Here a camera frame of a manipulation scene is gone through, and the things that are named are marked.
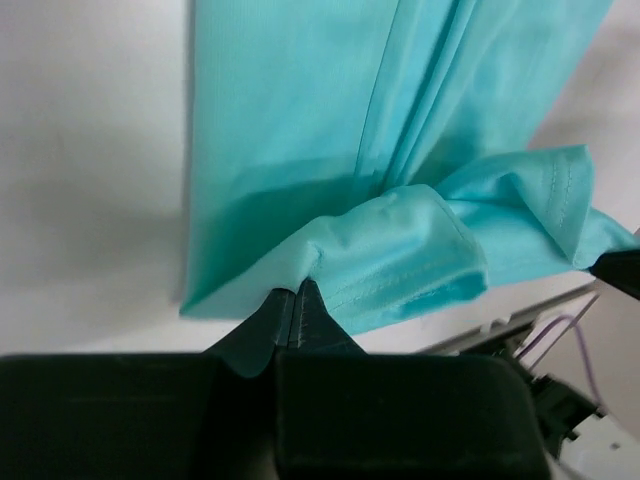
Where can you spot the teal t shirt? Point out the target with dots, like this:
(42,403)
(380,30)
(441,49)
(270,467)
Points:
(381,149)

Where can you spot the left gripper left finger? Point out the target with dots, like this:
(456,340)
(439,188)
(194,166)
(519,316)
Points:
(142,415)

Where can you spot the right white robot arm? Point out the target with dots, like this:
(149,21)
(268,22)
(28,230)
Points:
(579,433)

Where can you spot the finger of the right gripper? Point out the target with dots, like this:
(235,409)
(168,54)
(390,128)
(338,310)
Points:
(620,270)

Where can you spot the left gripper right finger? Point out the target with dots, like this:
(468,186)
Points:
(341,413)

